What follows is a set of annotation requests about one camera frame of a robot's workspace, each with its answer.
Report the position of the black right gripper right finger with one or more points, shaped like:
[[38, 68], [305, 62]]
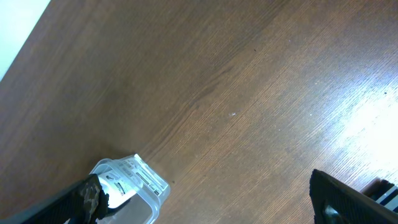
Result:
[[335, 202]]

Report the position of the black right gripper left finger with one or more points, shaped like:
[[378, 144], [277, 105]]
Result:
[[83, 202]]

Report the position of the white spray bottle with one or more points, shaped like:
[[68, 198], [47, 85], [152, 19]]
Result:
[[115, 186]]

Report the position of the clear plastic container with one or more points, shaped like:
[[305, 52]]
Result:
[[151, 191]]

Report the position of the striped object at edge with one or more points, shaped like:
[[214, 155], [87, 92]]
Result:
[[382, 192]]

